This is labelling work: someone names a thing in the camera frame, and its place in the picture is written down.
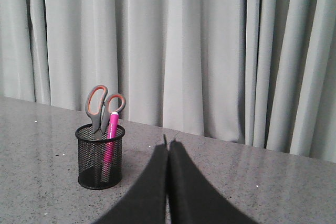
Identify pink marker pen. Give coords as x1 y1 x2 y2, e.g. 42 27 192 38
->
101 111 120 183

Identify black mesh pen holder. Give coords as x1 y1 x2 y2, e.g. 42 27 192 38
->
75 124 125 190

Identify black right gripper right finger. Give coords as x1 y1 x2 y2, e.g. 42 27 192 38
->
168 140 255 223

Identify grey curtain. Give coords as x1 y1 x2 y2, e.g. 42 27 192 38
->
1 0 335 162

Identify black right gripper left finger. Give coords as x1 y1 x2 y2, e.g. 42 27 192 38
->
95 135 169 223

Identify grey orange scissors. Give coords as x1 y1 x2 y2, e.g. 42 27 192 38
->
85 85 127 140

